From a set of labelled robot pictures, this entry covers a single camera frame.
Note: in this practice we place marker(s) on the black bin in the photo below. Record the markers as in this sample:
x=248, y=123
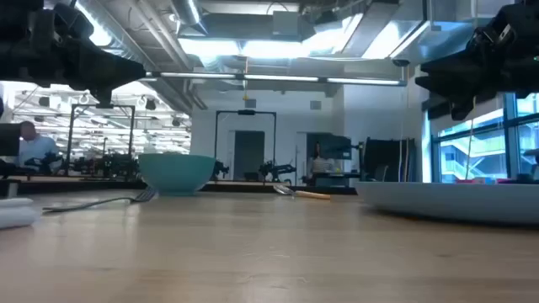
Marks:
x=525, y=178

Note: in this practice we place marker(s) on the black monitor on arm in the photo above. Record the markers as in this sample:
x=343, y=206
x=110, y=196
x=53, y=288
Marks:
x=337, y=147

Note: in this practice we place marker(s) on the person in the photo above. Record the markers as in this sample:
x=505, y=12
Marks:
x=321, y=164
x=35, y=147

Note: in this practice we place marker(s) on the white napkin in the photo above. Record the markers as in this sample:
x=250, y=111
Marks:
x=14, y=214

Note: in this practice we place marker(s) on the black upright panel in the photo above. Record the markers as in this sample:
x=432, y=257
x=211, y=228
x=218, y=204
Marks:
x=387, y=160

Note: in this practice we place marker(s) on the pale blue-grey plate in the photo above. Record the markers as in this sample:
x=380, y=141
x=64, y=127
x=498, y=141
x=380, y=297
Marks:
x=455, y=202

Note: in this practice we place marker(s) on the silver round air duct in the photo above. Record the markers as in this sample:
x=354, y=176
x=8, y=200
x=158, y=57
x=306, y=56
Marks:
x=187, y=14

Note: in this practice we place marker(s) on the metal fork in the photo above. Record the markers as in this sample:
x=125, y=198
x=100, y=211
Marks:
x=92, y=204

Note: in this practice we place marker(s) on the black metal rig frame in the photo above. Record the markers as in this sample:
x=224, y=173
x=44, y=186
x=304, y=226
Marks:
x=216, y=139
x=70, y=139

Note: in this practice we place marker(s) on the black computer monitor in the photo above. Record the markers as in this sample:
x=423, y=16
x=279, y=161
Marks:
x=9, y=139

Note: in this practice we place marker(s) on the dome security camera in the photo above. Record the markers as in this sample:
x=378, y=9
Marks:
x=401, y=62

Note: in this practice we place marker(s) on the large window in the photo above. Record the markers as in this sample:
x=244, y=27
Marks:
x=480, y=147

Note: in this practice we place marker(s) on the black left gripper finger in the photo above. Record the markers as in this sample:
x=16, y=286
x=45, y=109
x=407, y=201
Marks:
x=103, y=99
x=113, y=71

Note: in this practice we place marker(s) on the black background robot arm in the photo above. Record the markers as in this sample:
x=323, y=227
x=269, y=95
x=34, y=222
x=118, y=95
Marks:
x=220, y=169
x=275, y=169

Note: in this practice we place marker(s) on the red box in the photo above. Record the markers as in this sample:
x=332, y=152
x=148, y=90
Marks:
x=465, y=181

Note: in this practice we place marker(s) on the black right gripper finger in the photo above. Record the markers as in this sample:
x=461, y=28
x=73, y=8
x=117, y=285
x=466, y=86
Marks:
x=461, y=109
x=450, y=78

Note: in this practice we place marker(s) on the long ceiling light bar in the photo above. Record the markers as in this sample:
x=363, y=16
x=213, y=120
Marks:
x=278, y=78

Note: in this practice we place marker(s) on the teal ribbed bowl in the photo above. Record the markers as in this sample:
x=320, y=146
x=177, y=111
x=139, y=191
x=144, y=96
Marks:
x=177, y=174

